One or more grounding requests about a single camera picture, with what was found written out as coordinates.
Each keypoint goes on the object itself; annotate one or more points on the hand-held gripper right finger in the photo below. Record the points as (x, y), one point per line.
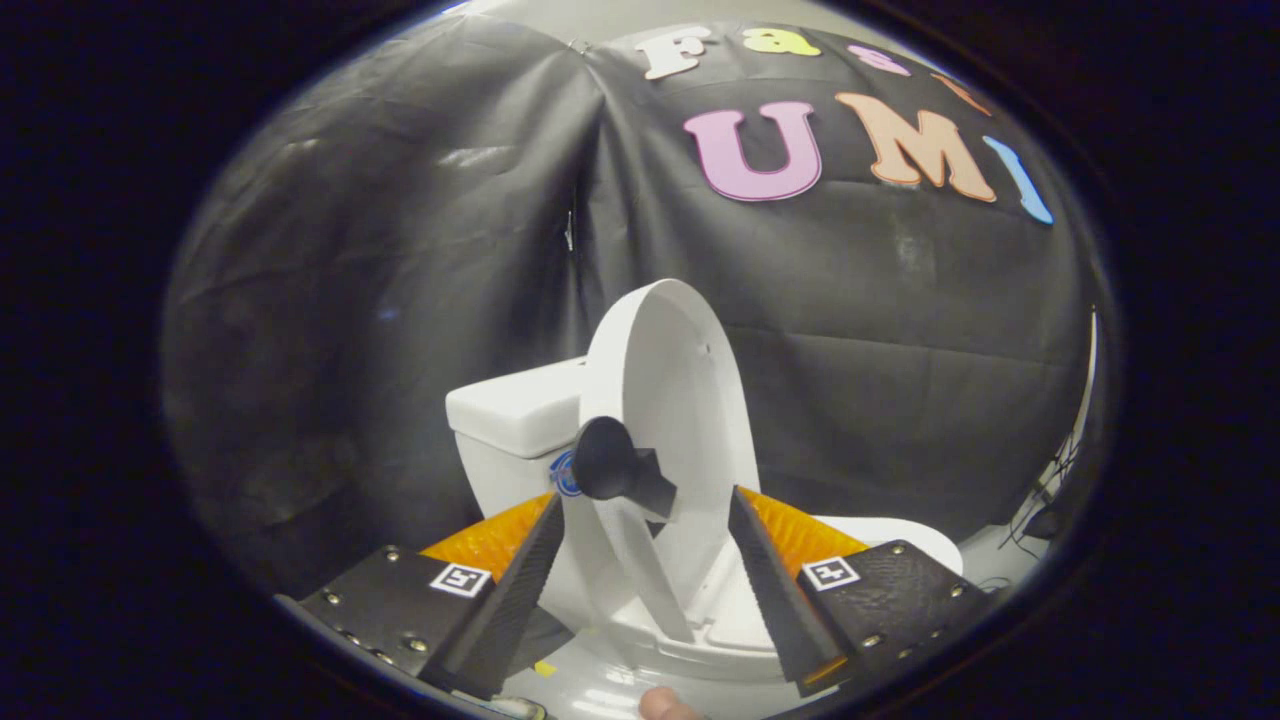
(775, 590)

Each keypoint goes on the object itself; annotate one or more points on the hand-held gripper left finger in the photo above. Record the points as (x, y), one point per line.
(510, 610)

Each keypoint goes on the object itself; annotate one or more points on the white toilet lid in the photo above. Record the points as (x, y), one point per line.
(680, 400)

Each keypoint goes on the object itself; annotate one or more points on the black backdrop cloth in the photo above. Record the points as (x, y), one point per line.
(850, 320)
(380, 300)

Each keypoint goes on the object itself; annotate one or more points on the black lid pull tab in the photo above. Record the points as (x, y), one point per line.
(605, 460)

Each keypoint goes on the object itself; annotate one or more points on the white toilet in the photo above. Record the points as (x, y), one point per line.
(510, 410)

